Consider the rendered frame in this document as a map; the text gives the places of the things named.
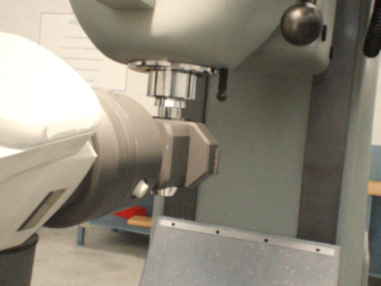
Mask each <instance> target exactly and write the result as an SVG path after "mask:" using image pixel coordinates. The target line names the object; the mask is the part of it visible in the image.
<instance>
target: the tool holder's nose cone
mask: <svg viewBox="0 0 381 286"><path fill-rule="evenodd" d="M177 189H178V188H176V187H170V188H166V189H163V190H151V191H150V192H151V194H154V195H161V196H172V195H174V194H175V192H176V191H177Z"/></svg>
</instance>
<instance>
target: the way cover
mask: <svg viewBox="0 0 381 286"><path fill-rule="evenodd" d="M164 222H165V223H164ZM188 222H189V223H188ZM163 223H164V225H163ZM164 229H165V230H164ZM233 230H234V231H233ZM232 231H233V232H232ZM179 232H180V233H179ZM245 234H247V235H245ZM173 236H175V237H174V238H171V237H173ZM237 237H238V239H237ZM186 239H187V240H188V242H187V241H186ZM180 241H182V242H180ZM307 241H308V240H303V239H296V238H290V237H283V236H278V235H271V234H268V233H261V232H254V231H250V230H243V229H236V228H229V227H225V226H218V225H214V226H213V225H211V224H208V223H204V222H197V221H190V220H182V219H179V218H172V217H164V216H158V215H157V218H156V222H155V227H154V231H153V234H152V238H151V242H150V246H149V250H148V253H147V255H146V259H145V264H144V266H143V270H142V275H141V278H140V281H139V286H300V285H302V286H337V285H338V275H339V269H340V259H341V249H342V246H336V245H330V244H325V243H318V242H315V241H308V242H307ZM265 242H266V243H265ZM302 243H303V244H302ZM161 244H162V245H161ZM166 245H167V246H166ZM190 245H191V246H190ZM312 245H314V246H312ZM203 246H204V247H203ZM251 246H253V248H252V247H251ZM318 246H319V247H318ZM334 247H335V248H334ZM192 248H193V250H192ZM261 248H264V249H261ZM317 248H319V249H317ZM280 250H281V251H282V252H281V251H280ZM172 251H174V253H173V252H172ZM305 252H307V253H305ZM218 253H219V254H218ZM247 253H248V254H247ZM266 253H267V254H266ZM216 254H218V255H216ZM288 255H289V256H288ZM159 256H160V258H159ZM176 256H177V257H178V258H177V257H176ZM312 258H313V259H312ZM319 259H321V260H319ZM180 264H181V265H180ZM155 265H156V266H155ZM174 266H176V267H174ZM224 266H225V267H224ZM287 266H288V268H286V267H287ZM307 266H308V267H309V269H308V267H307ZM260 267H261V268H260ZM326 268H328V269H329V270H327V269H326ZM201 269H202V270H201ZM170 270H171V271H170ZM188 270H189V272H188ZM292 270H293V273H292ZM330 270H332V271H333V272H332V271H330ZM166 271H167V272H166ZM179 271H180V272H179ZM250 271H251V272H252V274H251V273H250ZM171 272H173V273H171ZM177 272H178V273H177ZM258 272H259V273H258ZM313 272H314V273H313ZM327 272H329V274H328V273H327ZM241 273H242V274H241ZM165 275H166V276H167V277H165ZM203 275H204V276H203ZM293 275H294V276H293ZM320 275H321V277H322V278H321V277H320ZM214 277H215V278H214ZM260 277H261V278H260ZM150 278H151V280H150ZM181 280H183V281H181ZM197 280H198V281H197ZM224 280H225V281H224ZM286 280H287V282H286V283H285V281H286ZM320 280H321V282H320ZM196 281H197V282H196ZM297 281H298V282H299V283H297ZM324 281H326V283H325V282H324ZM170 282H171V283H170ZM276 282H277V283H276ZM290 282H291V283H292V284H294V285H292V284H291V283H290ZM169 283H170V284H171V285H169ZM202 283H203V284H202ZM275 283H276V284H275Z"/></svg>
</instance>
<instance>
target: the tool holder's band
mask: <svg viewBox="0 0 381 286"><path fill-rule="evenodd" d="M152 117H153V119H162V120H174V121H186V122H193V121H192V120H189V119H178V118H171V117H157V116H152Z"/></svg>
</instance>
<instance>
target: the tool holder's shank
mask: <svg viewBox="0 0 381 286"><path fill-rule="evenodd" d="M153 106H157V107H158V110H157V117H171V118H178V119H180V118H181V110H182V109H181V108H183V109H186V99H180V98H169V97H161V96H156V97H155V100H154V105H153Z"/></svg>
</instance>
